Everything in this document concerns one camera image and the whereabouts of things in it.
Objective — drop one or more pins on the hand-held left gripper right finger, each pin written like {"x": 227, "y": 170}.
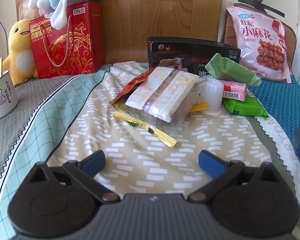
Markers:
{"x": 210, "y": 163}

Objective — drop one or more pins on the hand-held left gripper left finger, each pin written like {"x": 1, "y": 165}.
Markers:
{"x": 93, "y": 162}

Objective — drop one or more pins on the bright green snack packet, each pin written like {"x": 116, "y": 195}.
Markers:
{"x": 247, "y": 107}

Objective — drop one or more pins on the small pink snack box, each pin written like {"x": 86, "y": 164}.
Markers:
{"x": 233, "y": 90}

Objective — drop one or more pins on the red snack packet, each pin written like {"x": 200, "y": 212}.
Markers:
{"x": 130, "y": 86}

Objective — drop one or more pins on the black cardboard box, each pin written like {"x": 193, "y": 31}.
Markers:
{"x": 190, "y": 50}

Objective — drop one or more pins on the blue patterned sheet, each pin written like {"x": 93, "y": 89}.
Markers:
{"x": 280, "y": 100}

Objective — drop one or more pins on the patterned beige and teal quilt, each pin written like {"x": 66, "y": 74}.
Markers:
{"x": 140, "y": 155}

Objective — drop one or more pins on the yellow snack packet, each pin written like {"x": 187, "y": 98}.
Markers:
{"x": 200, "y": 107}

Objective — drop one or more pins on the gold-edged clear wrapper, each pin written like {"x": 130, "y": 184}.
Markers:
{"x": 145, "y": 127}

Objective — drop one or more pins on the white jelly cup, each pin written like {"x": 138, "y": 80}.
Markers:
{"x": 212, "y": 95}

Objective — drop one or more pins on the clear packet of brown cakes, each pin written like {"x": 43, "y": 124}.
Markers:
{"x": 162, "y": 92}

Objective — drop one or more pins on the pale green wafer packet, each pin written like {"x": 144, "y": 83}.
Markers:
{"x": 230, "y": 71}

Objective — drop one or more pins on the brown cushion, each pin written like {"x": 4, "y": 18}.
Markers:
{"x": 289, "y": 37}

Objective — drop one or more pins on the large pink snack bag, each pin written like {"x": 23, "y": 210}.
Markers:
{"x": 260, "y": 40}

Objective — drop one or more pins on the white printed mug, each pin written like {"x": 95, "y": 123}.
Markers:
{"x": 2, "y": 97}

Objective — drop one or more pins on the red gift box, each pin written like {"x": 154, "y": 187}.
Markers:
{"x": 72, "y": 45}

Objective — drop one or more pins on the yellow duck plush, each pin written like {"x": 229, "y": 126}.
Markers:
{"x": 20, "y": 55}

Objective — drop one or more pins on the black tape cross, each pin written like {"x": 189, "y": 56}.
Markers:
{"x": 258, "y": 1}

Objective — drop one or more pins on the brown cardboard box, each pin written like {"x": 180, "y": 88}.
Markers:
{"x": 140, "y": 10}

